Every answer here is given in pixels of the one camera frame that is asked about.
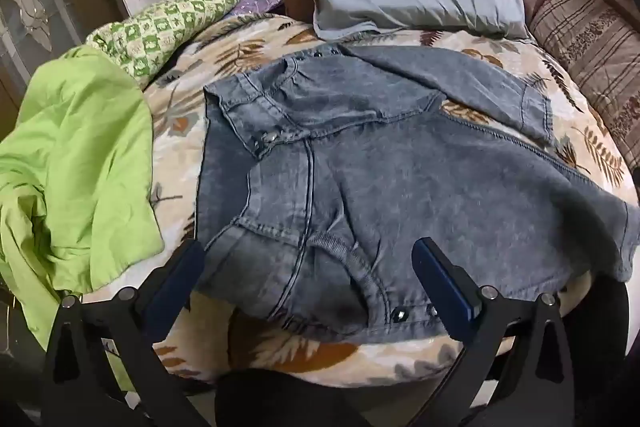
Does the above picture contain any green checked pillow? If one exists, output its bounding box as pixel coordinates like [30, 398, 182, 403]
[85, 0, 247, 90]

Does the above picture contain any leaf print blanket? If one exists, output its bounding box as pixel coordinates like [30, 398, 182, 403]
[85, 14, 628, 389]

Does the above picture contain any striped patterned cushion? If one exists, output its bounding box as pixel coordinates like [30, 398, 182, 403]
[529, 0, 640, 168]

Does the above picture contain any lime green cloth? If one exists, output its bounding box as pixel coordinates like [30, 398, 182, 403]
[0, 44, 166, 351]

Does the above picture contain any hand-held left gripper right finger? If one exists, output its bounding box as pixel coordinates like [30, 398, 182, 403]
[411, 237, 576, 427]

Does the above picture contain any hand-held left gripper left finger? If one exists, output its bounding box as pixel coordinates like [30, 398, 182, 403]
[40, 239, 206, 427]

